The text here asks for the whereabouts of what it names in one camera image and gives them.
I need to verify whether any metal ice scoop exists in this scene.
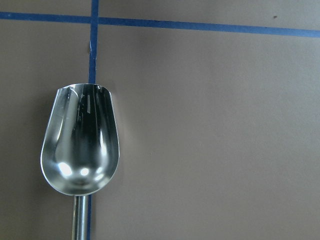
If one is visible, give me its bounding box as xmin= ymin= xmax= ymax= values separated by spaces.
xmin=40 ymin=83 xmax=120 ymax=240

